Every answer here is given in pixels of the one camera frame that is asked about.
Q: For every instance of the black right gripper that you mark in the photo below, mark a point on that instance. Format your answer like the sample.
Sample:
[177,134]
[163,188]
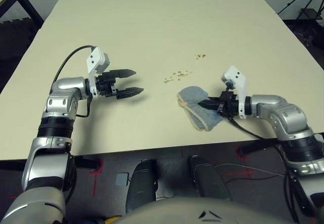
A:
[229,105]

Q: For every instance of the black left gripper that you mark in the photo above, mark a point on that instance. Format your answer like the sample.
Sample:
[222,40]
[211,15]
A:
[106,82]

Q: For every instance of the blue terry rag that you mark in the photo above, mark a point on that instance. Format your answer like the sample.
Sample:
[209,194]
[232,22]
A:
[192,95]

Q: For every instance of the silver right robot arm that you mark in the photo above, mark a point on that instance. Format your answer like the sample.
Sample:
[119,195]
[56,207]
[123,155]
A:
[278,105]

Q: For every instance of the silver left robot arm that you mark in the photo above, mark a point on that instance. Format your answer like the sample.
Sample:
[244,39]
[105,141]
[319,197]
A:
[63,87]

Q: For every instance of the dark grey robot right leg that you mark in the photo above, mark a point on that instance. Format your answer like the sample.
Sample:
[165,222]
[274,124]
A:
[207,178]

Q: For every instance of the dark grey robot leg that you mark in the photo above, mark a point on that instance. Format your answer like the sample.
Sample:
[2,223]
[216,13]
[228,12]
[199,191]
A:
[141,186]
[207,178]

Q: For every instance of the black table foot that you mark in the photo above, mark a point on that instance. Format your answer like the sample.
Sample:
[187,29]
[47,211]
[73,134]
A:
[87,162]

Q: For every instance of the blue-grey floor paper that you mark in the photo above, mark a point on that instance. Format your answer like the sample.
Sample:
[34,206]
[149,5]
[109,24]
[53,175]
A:
[122,179]

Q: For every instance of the dark grey robot left leg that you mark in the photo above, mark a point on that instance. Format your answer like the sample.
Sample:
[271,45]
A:
[141,186]

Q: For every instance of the grey robot torso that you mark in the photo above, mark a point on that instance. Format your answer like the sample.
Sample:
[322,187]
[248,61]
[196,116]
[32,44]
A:
[177,211]

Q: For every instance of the black foam floor mat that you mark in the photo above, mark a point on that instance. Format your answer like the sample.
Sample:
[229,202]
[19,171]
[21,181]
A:
[12,44]

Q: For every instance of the black-framed side table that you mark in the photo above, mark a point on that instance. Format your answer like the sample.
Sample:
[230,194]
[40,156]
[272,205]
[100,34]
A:
[30,7]

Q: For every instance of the black tripod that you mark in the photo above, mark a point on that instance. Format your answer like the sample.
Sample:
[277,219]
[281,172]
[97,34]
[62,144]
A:
[310,12]

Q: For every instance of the yellow floor object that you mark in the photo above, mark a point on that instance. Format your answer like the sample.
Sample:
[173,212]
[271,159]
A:
[111,220]

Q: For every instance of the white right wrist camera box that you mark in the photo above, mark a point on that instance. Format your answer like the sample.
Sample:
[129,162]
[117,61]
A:
[238,76]

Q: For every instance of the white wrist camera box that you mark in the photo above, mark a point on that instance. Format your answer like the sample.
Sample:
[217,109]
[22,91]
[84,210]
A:
[238,76]
[96,58]

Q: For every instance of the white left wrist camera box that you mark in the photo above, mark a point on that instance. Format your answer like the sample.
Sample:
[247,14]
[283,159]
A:
[96,58]

